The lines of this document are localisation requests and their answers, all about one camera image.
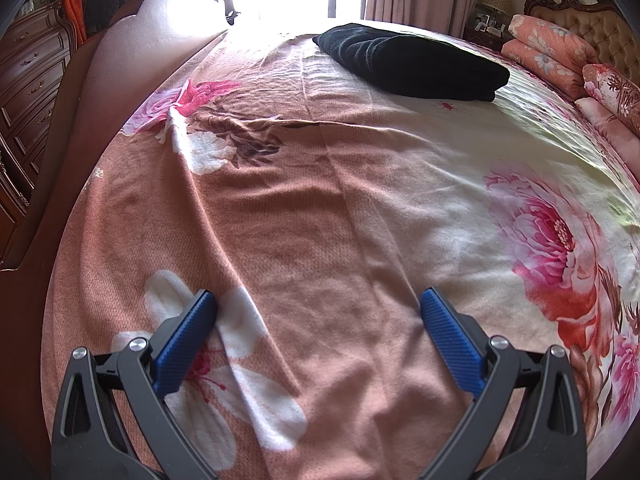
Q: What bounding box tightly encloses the floral bedsheet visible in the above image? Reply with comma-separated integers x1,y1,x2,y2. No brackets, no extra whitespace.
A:
41,27,639,479

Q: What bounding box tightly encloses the folded black garment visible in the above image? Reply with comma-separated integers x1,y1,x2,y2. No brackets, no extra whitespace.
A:
314,23,510,102

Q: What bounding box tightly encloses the pink floral folded quilt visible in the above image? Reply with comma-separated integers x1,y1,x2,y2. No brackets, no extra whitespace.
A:
500,13,640,181

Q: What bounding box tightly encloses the dark wooden dresser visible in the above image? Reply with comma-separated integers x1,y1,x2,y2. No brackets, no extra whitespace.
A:
1,0,77,268

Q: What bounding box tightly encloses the tufted brown headboard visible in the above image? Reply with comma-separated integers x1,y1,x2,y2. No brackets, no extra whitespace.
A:
524,0,640,84

